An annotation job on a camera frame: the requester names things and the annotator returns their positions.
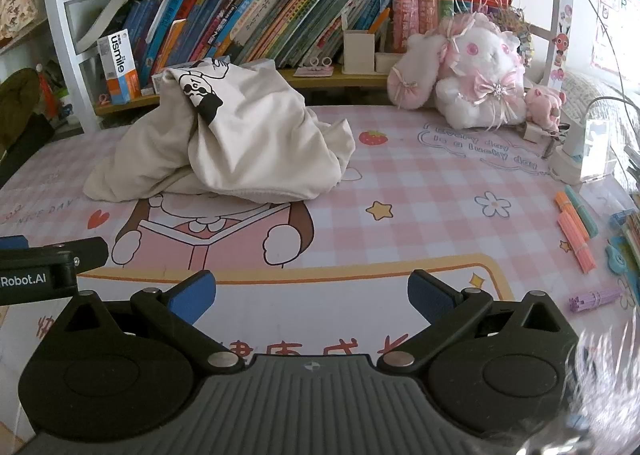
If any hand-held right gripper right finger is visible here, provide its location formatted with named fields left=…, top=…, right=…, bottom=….
left=375, top=269, right=579, bottom=372

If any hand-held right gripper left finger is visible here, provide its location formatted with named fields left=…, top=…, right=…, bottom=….
left=50, top=269, right=247, bottom=374

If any cream printed T-shirt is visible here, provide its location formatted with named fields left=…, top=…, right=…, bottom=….
left=82, top=57, right=357, bottom=204

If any black chair back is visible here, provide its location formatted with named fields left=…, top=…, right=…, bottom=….
left=0, top=124, right=57, bottom=186

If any pink checked cartoon desk mat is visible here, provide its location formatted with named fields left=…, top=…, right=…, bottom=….
left=0, top=104, right=640, bottom=371

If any olive green cloth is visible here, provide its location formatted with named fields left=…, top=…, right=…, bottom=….
left=0, top=67, right=42, bottom=156

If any orange plastic bottle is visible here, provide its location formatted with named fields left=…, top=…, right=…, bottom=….
left=35, top=63, right=59, bottom=119

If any salmon pink stick bundle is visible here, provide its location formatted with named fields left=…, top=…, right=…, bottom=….
left=557, top=209, right=599, bottom=275

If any purple stick bundle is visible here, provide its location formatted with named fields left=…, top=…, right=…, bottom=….
left=567, top=287, right=624, bottom=314

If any orange stick bundle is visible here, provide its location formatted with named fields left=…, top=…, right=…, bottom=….
left=554, top=191, right=582, bottom=212

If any green stick bundle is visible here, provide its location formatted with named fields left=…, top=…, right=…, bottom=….
left=564, top=184, right=599, bottom=239

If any tall white orange box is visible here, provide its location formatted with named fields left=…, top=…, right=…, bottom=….
left=97, top=28, right=143, bottom=106

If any white power adapter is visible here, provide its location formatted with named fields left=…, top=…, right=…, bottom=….
left=549, top=122, right=589, bottom=184

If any blue plastic toy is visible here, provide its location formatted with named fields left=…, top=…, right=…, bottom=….
left=604, top=239, right=634, bottom=279

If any white wooden bookshelf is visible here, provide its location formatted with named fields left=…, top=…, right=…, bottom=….
left=37, top=0, right=577, bottom=134

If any white pink plush bunny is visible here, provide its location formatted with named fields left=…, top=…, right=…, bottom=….
left=387, top=11, right=534, bottom=130

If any small pink plush toy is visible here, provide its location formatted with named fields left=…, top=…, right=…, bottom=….
left=524, top=86, right=567, bottom=132

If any small beige box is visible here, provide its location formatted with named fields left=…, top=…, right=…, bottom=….
left=374, top=50, right=409, bottom=75

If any small cardboard box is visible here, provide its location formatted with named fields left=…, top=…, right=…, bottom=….
left=342, top=29, right=377, bottom=76

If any small pink tray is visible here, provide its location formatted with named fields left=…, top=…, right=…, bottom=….
left=294, top=57, right=334, bottom=78

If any row of colourful books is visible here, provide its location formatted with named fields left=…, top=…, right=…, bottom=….
left=112, top=0, right=416, bottom=88

